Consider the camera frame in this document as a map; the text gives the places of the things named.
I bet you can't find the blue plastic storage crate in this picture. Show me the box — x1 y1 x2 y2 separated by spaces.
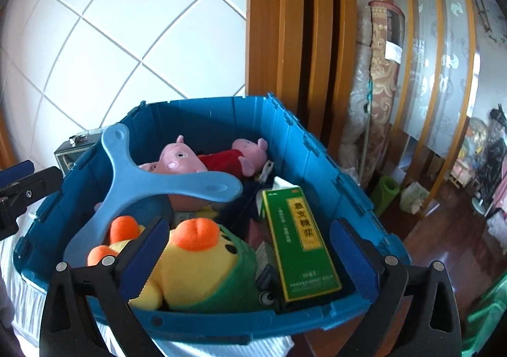
13 95 411 344

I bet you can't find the white blue bed sheet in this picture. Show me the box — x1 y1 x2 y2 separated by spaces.
1 208 294 356

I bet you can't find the wooden door frame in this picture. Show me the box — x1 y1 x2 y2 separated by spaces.
246 0 357 156

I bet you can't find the blue plastic boomerang toy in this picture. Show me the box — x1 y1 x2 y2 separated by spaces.
63 123 242 268

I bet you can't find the yellow duck plush green suit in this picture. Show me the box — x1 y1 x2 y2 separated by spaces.
87 215 262 313

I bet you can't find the pig plush red dress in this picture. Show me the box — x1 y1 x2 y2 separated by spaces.
198 138 268 180

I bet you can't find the green medicine box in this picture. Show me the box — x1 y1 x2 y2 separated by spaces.
260 186 342 304

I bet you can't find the metal clasp on box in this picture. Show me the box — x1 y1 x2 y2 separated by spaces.
69 129 102 147

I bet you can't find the green rolled mat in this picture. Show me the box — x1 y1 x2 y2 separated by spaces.
370 176 400 218

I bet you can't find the rolled patterned carpet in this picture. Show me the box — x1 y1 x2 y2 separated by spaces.
338 0 405 188

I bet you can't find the dark green gift box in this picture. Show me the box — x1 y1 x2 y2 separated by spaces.
54 138 94 176

